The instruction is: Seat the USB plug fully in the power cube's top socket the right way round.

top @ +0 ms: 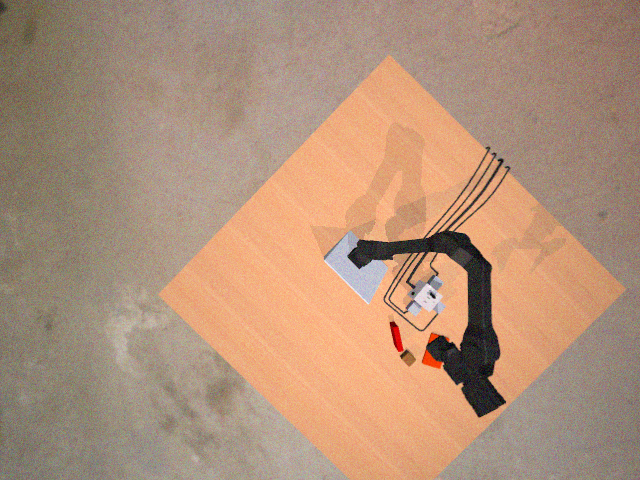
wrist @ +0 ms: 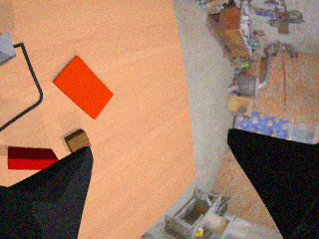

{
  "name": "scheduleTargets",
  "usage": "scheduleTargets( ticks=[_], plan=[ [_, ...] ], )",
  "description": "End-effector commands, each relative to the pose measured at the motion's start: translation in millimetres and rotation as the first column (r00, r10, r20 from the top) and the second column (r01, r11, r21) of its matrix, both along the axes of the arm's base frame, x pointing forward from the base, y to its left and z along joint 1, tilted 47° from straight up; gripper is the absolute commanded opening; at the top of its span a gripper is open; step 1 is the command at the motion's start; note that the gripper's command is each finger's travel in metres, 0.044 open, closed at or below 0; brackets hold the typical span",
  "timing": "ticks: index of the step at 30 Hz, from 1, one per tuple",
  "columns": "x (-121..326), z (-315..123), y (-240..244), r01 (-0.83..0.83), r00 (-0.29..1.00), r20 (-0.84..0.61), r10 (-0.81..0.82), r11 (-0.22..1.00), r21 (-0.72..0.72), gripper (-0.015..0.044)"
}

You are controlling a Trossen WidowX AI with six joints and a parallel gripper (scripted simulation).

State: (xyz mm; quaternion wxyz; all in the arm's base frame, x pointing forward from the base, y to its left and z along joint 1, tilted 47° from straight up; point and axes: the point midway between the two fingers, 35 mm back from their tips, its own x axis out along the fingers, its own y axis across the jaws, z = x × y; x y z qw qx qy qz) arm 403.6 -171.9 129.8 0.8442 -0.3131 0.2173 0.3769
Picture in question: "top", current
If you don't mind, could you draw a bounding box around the orange rectangular block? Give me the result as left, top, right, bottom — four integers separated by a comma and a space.
422, 333, 442, 369

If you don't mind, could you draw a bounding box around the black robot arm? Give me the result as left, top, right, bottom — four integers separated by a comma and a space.
347, 230, 506, 418

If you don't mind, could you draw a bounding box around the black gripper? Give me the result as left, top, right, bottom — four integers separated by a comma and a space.
426, 336, 464, 386

